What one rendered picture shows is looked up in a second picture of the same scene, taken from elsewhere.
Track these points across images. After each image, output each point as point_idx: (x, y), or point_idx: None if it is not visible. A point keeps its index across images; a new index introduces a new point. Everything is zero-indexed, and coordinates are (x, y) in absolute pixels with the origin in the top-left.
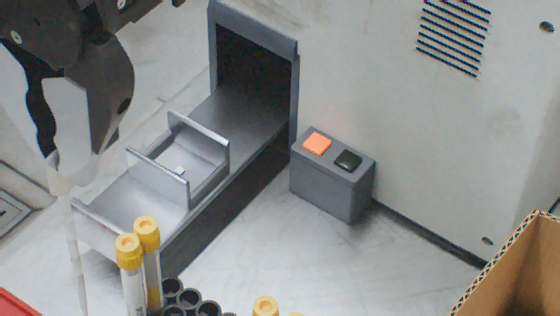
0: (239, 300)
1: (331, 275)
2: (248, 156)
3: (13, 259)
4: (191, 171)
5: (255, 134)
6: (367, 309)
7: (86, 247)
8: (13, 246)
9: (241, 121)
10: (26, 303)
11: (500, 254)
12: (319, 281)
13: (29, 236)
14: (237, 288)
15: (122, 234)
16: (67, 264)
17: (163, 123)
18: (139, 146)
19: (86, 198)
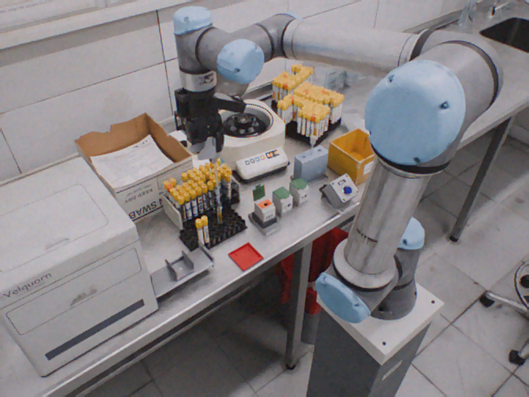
0: (179, 250)
1: (153, 250)
2: (159, 269)
3: (233, 274)
4: (177, 268)
5: (153, 276)
6: (149, 241)
7: (213, 272)
8: (232, 277)
9: (154, 282)
10: (232, 257)
11: (128, 184)
12: (157, 250)
13: (227, 280)
14: (178, 253)
15: (204, 220)
16: (220, 269)
17: (175, 309)
18: (186, 302)
19: (209, 287)
